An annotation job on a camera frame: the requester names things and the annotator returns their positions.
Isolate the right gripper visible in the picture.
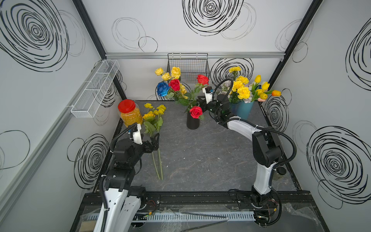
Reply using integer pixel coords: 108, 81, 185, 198
194, 96, 222, 118

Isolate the sunflower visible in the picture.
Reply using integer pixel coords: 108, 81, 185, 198
143, 111, 157, 136

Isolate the black vase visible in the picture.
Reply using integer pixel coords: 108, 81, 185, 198
186, 112, 200, 130

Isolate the yellow rose stem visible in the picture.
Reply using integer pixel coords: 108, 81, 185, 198
155, 67, 188, 100

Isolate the yellow poppy stem large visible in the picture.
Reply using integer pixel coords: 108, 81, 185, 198
154, 104, 166, 180

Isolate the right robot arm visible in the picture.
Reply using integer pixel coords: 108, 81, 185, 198
197, 97, 297, 208

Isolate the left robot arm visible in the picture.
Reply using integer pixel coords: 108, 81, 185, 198
94, 133, 159, 232

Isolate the teal ceramic vase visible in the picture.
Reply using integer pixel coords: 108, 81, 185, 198
230, 101, 254, 120

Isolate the yellow carnation bouquet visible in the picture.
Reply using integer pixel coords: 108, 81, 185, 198
221, 67, 252, 104

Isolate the red rose low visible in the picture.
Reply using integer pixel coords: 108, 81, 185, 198
189, 106, 204, 120

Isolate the red lid plastic jar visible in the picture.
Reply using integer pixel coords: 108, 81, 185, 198
118, 99, 143, 127

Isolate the yellow tulip bouquet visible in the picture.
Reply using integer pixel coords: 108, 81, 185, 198
249, 75, 282, 102

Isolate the red rose top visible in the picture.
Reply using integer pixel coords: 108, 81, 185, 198
169, 74, 209, 91

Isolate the blue rose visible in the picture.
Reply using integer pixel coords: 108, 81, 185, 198
156, 82, 170, 97

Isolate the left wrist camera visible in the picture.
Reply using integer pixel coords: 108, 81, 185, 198
130, 124, 143, 145

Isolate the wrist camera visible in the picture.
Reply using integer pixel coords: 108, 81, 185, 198
130, 124, 143, 145
203, 86, 213, 104

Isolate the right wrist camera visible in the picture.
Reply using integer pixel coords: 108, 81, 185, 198
203, 86, 213, 104

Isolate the black wire basket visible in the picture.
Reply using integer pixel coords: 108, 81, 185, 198
167, 53, 210, 85

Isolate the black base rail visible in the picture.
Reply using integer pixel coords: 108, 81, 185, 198
121, 189, 279, 211

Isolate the white wire shelf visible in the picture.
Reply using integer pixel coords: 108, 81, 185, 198
71, 60, 120, 118

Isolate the white cable duct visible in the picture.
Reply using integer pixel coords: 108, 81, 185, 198
86, 211, 256, 223

